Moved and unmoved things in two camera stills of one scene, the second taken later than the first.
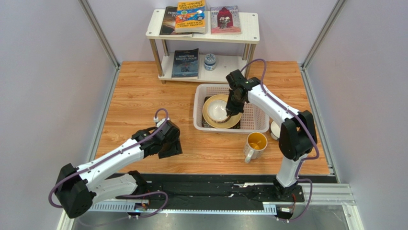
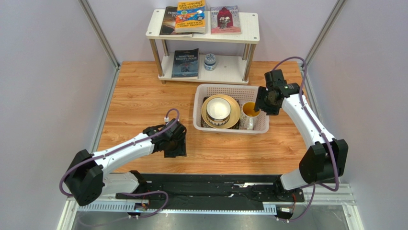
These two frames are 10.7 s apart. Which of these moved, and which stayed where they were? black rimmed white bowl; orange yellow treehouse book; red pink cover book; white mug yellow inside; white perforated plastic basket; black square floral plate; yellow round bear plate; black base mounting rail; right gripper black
Moved: right gripper black; white mug yellow inside; black rimmed white bowl
Stayed: red pink cover book; orange yellow treehouse book; yellow round bear plate; black base mounting rail; white perforated plastic basket; black square floral plate
